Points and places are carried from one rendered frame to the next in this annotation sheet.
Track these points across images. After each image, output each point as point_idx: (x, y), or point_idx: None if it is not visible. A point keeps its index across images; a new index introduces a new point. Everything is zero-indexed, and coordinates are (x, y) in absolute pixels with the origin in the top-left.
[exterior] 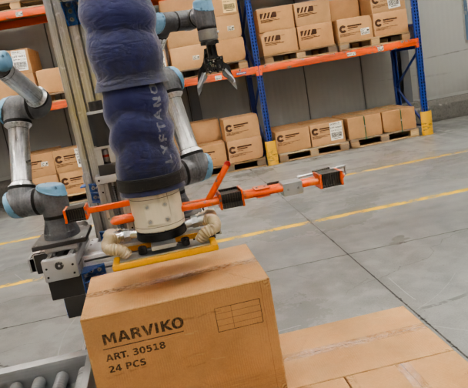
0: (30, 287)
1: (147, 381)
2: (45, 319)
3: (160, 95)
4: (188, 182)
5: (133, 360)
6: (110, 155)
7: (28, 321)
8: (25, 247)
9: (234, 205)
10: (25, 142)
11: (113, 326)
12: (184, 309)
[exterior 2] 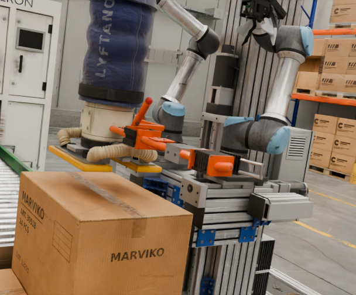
0: (319, 239)
1: (26, 247)
2: (283, 258)
3: (113, 11)
4: (246, 144)
5: (26, 223)
6: (216, 96)
7: (274, 251)
8: None
9: (127, 143)
10: (187, 68)
11: (26, 188)
12: (45, 205)
